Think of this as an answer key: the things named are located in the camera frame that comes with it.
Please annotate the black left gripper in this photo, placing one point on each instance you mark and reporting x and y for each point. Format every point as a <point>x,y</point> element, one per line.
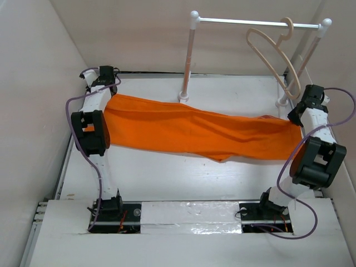
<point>88,87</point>

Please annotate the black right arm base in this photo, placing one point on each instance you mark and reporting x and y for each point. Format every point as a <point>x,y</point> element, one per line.
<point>263,215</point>

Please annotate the orange trousers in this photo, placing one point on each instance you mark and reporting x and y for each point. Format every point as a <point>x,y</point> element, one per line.
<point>149,125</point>

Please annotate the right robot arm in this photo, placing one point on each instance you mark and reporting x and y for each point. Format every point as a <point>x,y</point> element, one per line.
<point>317,159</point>

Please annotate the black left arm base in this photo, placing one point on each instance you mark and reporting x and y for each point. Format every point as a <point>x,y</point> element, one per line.
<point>115,216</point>

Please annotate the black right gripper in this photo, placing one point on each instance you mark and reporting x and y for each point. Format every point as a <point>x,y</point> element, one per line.
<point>293,117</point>

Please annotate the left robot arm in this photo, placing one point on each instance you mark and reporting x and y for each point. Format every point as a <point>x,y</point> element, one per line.
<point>93,136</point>

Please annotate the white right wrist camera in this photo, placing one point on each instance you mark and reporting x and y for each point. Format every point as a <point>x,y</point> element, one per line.
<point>325,100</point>

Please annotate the white foam front panel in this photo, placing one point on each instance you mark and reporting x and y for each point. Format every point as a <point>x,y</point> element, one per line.
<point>63,241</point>

